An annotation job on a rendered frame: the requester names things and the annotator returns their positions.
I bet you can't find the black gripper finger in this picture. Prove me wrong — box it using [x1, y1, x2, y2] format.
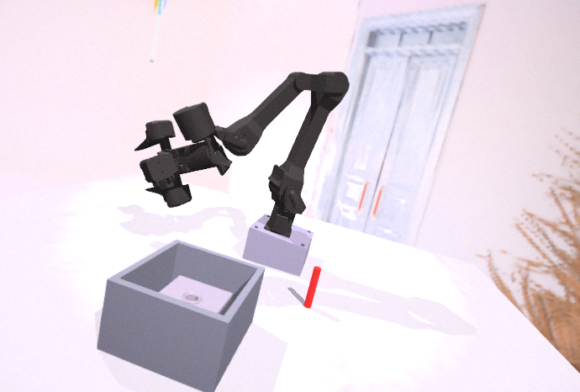
[134, 130, 160, 151]
[145, 187, 170, 202]

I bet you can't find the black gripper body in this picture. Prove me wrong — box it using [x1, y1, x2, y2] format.
[145, 119, 198, 208]

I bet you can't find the red peg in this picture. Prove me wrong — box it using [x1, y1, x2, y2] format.
[304, 267, 321, 308]

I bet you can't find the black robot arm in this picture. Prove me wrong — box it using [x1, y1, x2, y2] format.
[140, 71, 350, 238]

